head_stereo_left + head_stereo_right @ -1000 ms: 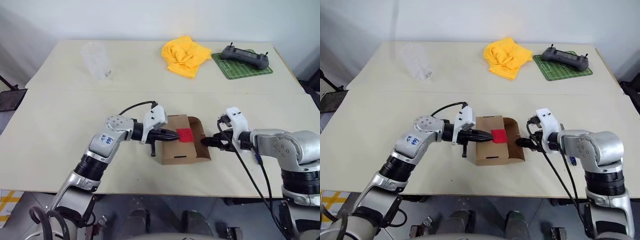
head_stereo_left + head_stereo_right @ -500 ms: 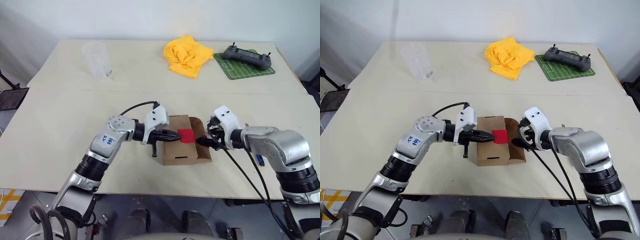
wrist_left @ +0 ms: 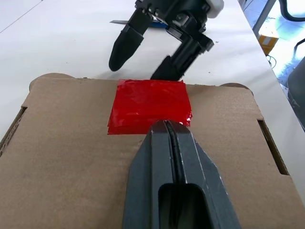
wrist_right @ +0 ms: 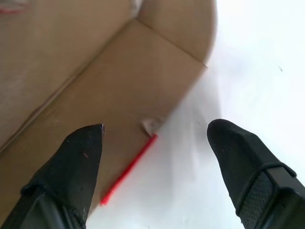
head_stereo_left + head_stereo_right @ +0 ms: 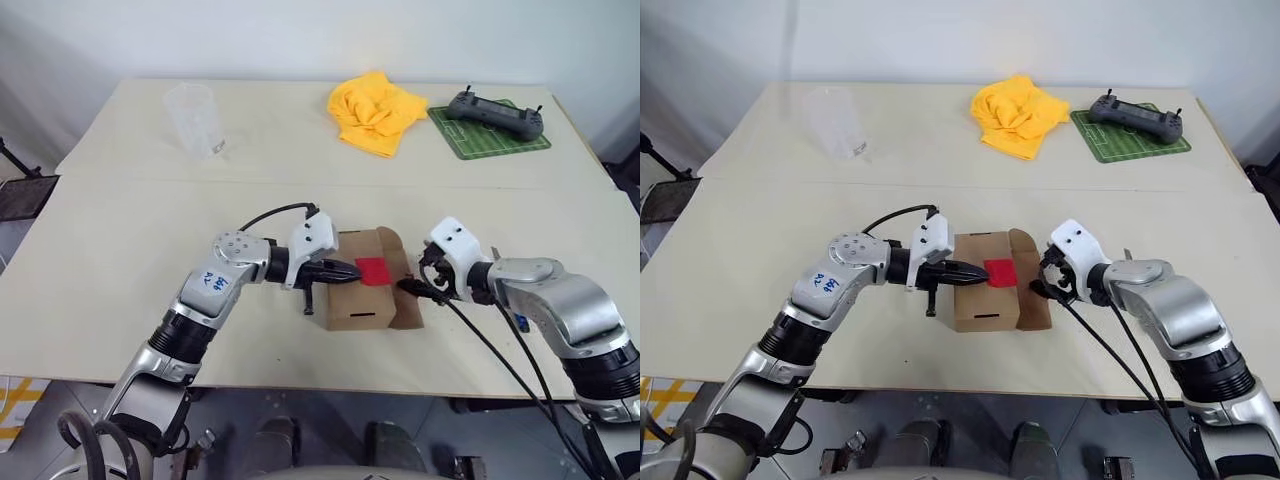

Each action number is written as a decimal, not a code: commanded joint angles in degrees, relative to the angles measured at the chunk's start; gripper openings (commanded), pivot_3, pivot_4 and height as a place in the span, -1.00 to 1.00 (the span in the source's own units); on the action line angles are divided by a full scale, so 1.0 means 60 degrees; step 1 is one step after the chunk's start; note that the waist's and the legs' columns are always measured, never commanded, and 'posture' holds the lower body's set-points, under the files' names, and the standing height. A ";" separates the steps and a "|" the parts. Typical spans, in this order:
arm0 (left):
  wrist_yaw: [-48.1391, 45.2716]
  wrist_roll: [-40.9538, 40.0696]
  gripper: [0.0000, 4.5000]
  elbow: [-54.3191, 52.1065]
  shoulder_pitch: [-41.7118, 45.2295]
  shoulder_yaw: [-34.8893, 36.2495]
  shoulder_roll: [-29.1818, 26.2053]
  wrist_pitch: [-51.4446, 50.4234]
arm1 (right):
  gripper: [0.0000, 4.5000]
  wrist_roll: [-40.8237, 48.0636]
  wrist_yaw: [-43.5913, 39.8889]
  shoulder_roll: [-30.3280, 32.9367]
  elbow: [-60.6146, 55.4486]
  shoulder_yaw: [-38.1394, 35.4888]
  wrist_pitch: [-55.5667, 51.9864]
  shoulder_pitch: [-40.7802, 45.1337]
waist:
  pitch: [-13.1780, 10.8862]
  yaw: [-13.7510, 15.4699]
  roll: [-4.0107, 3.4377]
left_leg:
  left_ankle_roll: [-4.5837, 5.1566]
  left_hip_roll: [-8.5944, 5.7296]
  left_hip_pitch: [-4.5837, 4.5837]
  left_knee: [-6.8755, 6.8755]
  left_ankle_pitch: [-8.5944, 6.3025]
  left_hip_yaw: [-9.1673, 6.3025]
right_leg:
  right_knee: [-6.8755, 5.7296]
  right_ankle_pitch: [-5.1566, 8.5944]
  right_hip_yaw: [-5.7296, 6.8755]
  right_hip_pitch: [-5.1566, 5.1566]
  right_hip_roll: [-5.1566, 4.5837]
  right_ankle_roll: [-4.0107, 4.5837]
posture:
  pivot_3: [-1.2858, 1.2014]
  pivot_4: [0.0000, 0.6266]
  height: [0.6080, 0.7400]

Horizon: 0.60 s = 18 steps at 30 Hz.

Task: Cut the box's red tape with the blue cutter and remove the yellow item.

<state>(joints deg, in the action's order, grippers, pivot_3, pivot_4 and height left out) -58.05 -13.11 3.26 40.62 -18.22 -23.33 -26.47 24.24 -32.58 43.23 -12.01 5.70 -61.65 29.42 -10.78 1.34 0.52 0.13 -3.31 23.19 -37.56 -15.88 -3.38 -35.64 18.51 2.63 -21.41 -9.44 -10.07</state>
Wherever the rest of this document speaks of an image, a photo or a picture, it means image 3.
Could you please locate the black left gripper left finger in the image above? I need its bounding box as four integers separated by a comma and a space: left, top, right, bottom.
122, 120, 177, 229

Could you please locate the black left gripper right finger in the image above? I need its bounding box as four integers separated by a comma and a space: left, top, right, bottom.
167, 120, 242, 229

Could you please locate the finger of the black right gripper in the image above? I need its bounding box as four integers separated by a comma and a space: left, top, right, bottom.
150, 31, 214, 82
108, 9, 153, 72

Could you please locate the brown cardboard box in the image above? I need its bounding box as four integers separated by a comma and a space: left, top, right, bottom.
0, 73, 305, 229

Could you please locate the red plastic packet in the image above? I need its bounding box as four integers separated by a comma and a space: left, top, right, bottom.
107, 79, 193, 136

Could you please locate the small yellow carton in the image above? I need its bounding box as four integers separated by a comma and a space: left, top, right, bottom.
258, 34, 280, 55

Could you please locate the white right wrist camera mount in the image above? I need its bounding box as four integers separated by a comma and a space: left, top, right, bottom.
206, 0, 225, 20

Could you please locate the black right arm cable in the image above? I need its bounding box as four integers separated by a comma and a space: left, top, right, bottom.
276, 0, 305, 22

